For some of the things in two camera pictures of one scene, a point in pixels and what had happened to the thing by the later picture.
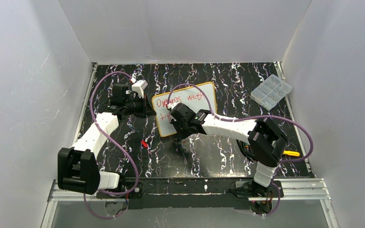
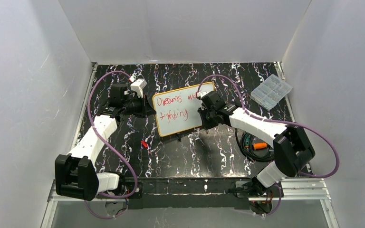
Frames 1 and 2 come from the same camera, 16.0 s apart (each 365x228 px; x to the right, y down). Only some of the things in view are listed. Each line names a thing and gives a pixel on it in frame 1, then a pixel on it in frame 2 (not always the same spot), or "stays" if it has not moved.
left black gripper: (141, 107) stays
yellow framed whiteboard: (194, 97) stays
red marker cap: (144, 144) stays
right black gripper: (176, 127) → (205, 120)
